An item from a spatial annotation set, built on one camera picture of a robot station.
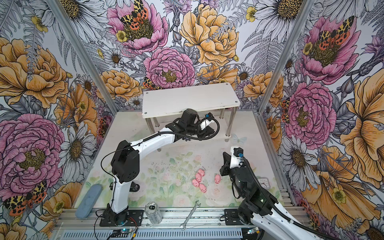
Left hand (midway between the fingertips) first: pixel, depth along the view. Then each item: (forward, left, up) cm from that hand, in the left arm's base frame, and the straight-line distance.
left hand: (211, 133), depth 86 cm
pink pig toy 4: (-25, +5, -16) cm, 30 cm away
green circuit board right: (-44, -19, -18) cm, 51 cm away
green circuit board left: (-43, +45, -21) cm, 66 cm away
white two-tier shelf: (+10, +2, +17) cm, 20 cm away
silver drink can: (-38, +27, -5) cm, 47 cm away
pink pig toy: (-22, +9, -16) cm, 29 cm away
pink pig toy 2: (-16, +6, -16) cm, 24 cm away
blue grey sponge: (-30, +64, -16) cm, 73 cm away
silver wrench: (-33, +9, -18) cm, 38 cm away
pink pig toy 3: (-20, -3, -16) cm, 26 cm away
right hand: (-17, -4, +3) cm, 17 cm away
